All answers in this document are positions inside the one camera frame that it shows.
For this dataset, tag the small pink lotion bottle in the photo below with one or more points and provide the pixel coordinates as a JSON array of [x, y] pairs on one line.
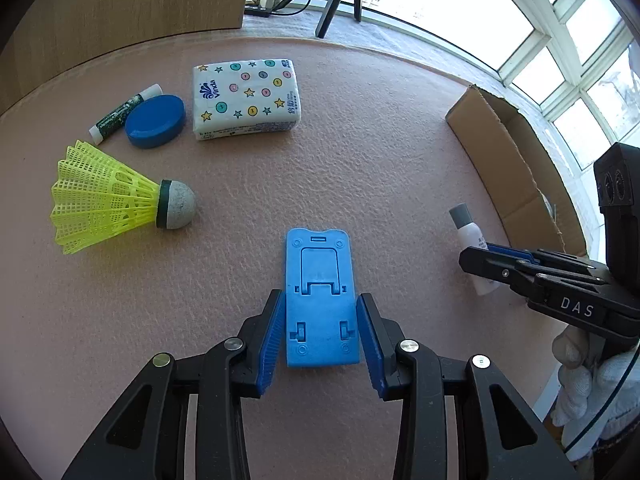
[[470, 235]]

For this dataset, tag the green white lip balm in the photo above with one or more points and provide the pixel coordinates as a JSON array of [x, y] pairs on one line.
[[115, 119]]

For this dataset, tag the brown cardboard box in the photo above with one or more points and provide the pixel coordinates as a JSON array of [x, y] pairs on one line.
[[523, 183]]

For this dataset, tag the yellow plastic shuttlecock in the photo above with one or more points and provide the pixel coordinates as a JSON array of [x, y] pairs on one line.
[[96, 197]]

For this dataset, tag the black cable remote control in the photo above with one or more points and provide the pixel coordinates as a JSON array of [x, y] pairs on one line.
[[257, 11]]

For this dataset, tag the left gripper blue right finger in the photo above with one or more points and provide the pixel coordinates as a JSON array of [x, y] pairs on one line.
[[379, 338]]

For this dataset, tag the round blue tin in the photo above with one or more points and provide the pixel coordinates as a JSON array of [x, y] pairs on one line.
[[155, 121]]

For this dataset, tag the white patterned tissue pack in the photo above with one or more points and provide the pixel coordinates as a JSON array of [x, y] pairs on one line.
[[241, 97]]

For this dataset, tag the blue plastic phone stand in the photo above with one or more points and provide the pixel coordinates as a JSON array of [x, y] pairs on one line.
[[321, 321]]

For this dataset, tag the light wooden board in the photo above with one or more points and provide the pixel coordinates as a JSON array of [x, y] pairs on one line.
[[53, 36]]

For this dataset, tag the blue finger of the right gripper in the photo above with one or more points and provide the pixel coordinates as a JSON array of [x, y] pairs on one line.
[[513, 253], [494, 267]]

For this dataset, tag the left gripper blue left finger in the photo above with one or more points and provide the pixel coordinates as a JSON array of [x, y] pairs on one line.
[[262, 336]]

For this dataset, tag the pink blanket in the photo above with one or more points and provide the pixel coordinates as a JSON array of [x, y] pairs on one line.
[[76, 329]]

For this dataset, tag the right white gloved hand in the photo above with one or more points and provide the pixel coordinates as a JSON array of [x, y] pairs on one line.
[[594, 403]]

